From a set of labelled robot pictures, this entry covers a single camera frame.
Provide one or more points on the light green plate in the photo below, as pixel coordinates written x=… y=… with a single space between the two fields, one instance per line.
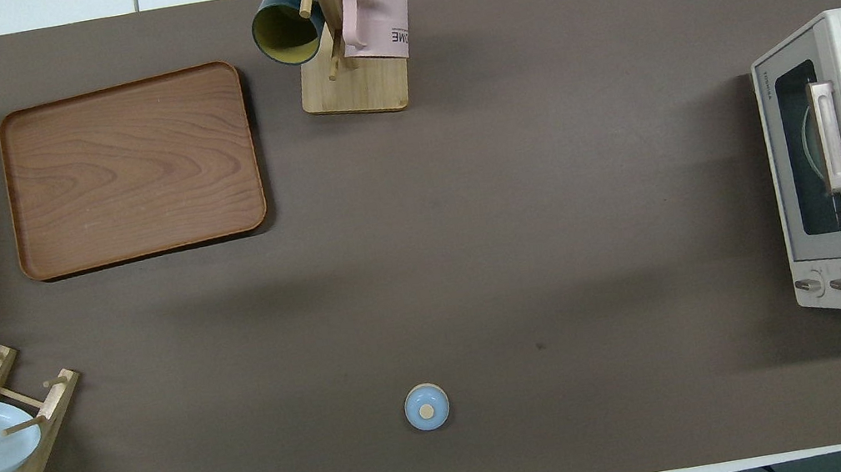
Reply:
x=812 y=144

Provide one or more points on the wooden serving tray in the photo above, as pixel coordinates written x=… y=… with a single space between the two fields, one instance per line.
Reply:
x=132 y=172

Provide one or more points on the dark teal mug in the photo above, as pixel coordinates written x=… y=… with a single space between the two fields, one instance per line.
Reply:
x=283 y=34

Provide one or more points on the wooden mug tree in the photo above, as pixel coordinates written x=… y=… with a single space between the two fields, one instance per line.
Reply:
x=363 y=89

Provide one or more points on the brown table mat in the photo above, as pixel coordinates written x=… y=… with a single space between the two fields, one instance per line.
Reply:
x=475 y=261

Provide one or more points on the pink mug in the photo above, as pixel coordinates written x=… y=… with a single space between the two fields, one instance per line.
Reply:
x=378 y=23

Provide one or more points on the blue call bell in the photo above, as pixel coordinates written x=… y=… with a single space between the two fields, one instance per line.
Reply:
x=426 y=406

